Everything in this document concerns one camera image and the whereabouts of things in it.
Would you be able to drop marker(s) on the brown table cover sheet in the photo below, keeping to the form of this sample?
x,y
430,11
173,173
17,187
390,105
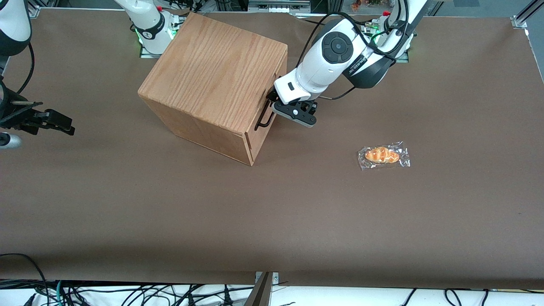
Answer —
x,y
297,221

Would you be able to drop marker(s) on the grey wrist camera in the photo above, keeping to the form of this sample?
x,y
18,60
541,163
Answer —
x,y
297,114
8,141

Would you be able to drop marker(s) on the aluminium corner bracket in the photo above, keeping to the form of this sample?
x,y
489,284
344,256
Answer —
x,y
34,12

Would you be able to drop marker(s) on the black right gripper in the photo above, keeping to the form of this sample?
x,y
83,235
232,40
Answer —
x,y
18,116

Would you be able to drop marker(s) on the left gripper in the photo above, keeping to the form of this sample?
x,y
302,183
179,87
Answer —
x,y
269,95

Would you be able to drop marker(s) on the wooden drawer cabinet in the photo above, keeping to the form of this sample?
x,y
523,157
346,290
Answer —
x,y
212,72

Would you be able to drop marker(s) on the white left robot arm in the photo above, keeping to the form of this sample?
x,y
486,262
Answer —
x,y
331,63

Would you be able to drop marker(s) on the aluminium frame profile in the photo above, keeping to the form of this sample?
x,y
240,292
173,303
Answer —
x,y
529,10

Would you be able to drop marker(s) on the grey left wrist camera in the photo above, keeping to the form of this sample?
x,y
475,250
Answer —
x,y
297,114

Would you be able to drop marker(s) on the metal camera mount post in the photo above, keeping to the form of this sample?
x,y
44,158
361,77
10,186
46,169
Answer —
x,y
261,295

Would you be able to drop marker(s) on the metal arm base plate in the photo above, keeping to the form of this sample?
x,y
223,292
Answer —
x,y
146,53

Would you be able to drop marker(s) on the bread roll in clear wrapper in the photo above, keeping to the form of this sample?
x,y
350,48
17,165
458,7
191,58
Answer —
x,y
381,155

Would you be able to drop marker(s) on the orange snack pack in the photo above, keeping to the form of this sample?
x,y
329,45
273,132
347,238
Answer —
x,y
357,5

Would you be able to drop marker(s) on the grey electronics box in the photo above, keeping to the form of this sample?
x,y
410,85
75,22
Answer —
x,y
276,6

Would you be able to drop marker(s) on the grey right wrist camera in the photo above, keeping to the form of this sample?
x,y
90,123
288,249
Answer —
x,y
8,141

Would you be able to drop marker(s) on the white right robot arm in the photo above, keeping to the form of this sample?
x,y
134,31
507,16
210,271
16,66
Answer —
x,y
148,21

